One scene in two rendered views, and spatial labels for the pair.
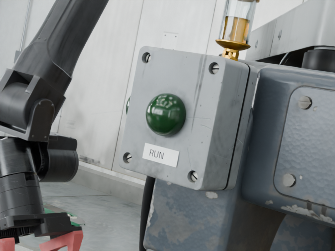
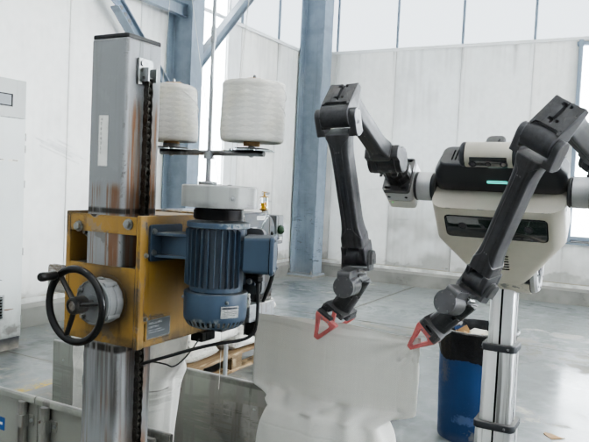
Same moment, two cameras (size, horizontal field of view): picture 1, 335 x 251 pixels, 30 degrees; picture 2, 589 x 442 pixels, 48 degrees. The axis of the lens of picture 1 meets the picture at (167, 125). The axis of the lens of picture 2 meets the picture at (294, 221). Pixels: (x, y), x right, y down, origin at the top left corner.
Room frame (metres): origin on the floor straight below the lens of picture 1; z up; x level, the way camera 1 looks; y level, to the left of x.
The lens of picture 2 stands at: (2.53, -0.23, 1.42)
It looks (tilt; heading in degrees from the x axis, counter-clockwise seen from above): 3 degrees down; 172
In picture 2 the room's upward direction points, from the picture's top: 3 degrees clockwise
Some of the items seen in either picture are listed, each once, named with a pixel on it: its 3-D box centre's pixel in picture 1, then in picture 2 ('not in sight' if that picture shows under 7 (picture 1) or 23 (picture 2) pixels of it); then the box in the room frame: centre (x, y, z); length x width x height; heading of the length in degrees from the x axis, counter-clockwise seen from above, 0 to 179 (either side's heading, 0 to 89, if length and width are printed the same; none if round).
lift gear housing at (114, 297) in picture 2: not in sight; (98, 300); (0.96, -0.46, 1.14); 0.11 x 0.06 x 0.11; 54
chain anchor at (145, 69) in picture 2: not in sight; (148, 72); (0.91, -0.37, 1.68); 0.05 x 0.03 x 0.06; 144
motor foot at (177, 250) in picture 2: not in sight; (180, 243); (0.94, -0.28, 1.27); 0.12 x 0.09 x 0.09; 144
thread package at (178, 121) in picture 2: not in sight; (172, 112); (0.68, -0.32, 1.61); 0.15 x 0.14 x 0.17; 54
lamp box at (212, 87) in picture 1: (187, 117); (269, 228); (0.45, -0.01, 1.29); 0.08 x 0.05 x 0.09; 54
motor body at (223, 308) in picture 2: not in sight; (216, 274); (0.96, -0.19, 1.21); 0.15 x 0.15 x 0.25
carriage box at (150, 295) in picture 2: not in sight; (145, 272); (0.79, -0.36, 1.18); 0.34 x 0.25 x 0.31; 144
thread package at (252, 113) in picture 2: not in sight; (252, 112); (0.84, -0.11, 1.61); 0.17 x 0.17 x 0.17
